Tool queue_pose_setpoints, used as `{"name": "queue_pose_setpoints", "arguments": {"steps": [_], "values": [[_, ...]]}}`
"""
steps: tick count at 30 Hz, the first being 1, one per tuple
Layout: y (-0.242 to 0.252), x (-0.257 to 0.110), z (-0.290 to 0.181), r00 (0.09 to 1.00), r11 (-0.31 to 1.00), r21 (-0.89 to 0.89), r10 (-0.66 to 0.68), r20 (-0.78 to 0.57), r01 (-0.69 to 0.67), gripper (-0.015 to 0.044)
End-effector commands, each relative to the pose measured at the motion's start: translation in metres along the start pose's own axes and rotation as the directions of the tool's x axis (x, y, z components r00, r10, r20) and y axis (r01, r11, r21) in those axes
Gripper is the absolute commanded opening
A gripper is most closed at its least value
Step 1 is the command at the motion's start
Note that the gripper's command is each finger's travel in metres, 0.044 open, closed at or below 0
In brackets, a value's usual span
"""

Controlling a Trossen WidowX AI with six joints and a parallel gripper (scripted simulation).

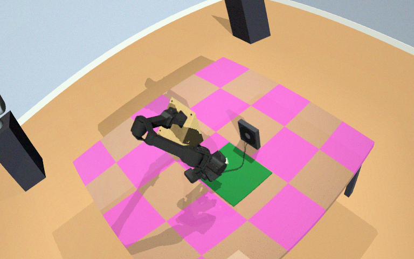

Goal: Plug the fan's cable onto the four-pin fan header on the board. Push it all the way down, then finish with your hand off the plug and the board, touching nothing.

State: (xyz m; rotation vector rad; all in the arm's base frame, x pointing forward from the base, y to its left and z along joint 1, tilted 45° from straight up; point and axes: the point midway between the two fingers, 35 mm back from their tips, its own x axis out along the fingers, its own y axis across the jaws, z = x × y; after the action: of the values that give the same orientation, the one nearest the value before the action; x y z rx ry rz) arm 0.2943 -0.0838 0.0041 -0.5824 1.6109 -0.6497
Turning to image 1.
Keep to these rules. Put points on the green circuit board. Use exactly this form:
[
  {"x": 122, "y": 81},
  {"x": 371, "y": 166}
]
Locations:
[{"x": 234, "y": 186}]

